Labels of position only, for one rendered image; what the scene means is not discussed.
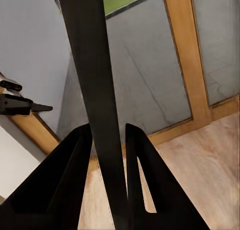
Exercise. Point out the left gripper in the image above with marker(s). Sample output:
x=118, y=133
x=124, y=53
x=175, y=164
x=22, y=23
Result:
x=14, y=105

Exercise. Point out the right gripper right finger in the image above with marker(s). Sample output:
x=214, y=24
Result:
x=175, y=211

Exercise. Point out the door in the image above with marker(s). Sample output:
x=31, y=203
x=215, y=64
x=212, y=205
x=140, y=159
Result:
x=175, y=66

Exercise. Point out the poster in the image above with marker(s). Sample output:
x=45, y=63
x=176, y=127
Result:
x=86, y=27

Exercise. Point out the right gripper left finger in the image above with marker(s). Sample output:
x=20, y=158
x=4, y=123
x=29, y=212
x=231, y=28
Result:
x=50, y=198

